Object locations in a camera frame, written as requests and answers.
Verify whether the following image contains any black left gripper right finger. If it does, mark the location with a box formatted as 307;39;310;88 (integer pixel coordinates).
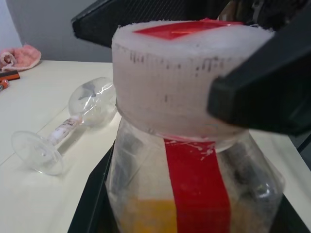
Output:
207;21;311;136

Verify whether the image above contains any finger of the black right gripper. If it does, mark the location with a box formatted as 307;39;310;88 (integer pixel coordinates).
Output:
71;0;234;49

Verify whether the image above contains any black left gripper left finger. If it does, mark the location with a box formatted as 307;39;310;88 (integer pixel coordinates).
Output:
67;139;119;233

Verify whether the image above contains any white foam-wrapped bottle cap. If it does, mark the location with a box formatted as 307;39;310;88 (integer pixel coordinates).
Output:
111;18;276;144

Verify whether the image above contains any clear wine glass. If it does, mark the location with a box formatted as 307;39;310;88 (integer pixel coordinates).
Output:
11;77;118;176

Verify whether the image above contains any clear plastic juice bottle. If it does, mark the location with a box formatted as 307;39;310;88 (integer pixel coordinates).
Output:
104;101;285;233

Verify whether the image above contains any pink cloth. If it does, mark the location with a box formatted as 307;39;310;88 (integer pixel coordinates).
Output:
0;44;42;71

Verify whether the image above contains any orange hacksaw with black handle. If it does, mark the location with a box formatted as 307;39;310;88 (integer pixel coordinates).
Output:
0;71;20;92

